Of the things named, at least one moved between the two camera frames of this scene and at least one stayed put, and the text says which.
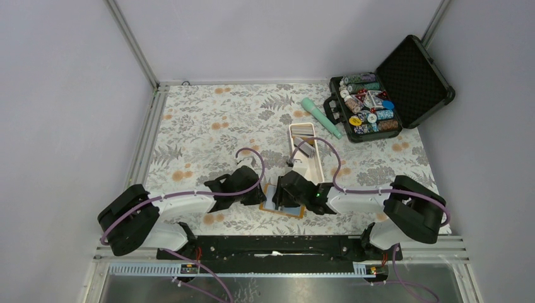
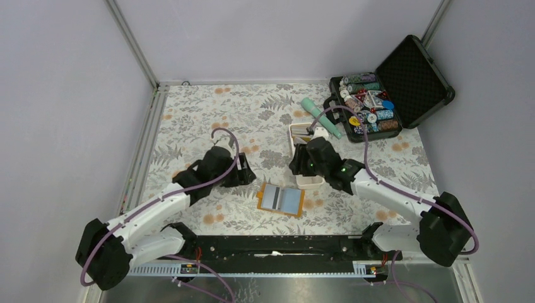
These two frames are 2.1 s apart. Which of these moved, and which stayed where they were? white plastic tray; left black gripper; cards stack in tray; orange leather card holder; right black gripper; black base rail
Moved: right black gripper; left black gripper
Stayed: orange leather card holder; black base rail; white plastic tray; cards stack in tray
